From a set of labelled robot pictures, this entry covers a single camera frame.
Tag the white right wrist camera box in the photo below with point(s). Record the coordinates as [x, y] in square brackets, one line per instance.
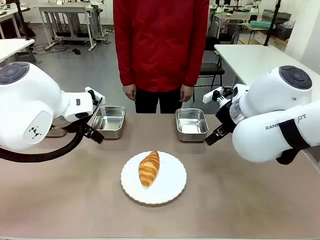
[208, 96]

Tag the green mesh item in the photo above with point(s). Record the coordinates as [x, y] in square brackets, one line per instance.
[262, 24]

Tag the white side table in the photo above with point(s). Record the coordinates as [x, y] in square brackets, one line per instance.
[12, 47]

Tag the golden croissant bread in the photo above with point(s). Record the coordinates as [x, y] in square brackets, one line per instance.
[149, 168]

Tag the black stand pole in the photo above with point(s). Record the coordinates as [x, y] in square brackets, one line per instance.
[23, 20]

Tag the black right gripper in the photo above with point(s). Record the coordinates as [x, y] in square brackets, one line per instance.
[226, 117]

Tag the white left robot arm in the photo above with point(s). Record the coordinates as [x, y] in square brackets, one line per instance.
[25, 105]

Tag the white scalloped plate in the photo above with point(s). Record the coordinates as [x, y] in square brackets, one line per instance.
[170, 185]

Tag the steel rectangular container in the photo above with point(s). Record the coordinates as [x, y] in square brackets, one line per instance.
[191, 125]
[56, 131]
[110, 122]

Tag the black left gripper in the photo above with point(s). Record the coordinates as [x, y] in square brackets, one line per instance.
[90, 122]

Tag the black object on floor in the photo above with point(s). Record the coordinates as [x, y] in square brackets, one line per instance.
[76, 51]

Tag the black storage crate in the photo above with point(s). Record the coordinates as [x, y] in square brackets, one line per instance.
[283, 31]

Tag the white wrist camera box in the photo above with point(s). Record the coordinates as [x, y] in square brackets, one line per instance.
[98, 93]
[208, 96]

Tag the black folding chair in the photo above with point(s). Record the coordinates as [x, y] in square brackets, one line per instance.
[210, 68]

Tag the person's right hand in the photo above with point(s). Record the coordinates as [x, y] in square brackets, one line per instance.
[130, 92]

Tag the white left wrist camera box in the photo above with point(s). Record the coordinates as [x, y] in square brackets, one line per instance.
[98, 93]

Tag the thin black tripod pole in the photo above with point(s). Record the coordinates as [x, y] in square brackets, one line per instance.
[272, 22]

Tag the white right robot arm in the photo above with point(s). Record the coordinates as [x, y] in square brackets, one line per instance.
[275, 95]

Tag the red jacket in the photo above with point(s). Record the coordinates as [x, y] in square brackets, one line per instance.
[160, 42]

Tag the white floor power strip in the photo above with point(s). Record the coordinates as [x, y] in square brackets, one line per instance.
[50, 45]

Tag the black trousers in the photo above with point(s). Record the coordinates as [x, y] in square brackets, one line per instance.
[150, 101]

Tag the white background workbench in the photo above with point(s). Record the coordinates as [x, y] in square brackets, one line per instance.
[70, 22]

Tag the large white table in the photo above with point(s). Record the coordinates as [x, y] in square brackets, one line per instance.
[250, 60]

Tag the person's left hand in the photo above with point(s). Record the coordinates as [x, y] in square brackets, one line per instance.
[187, 92]

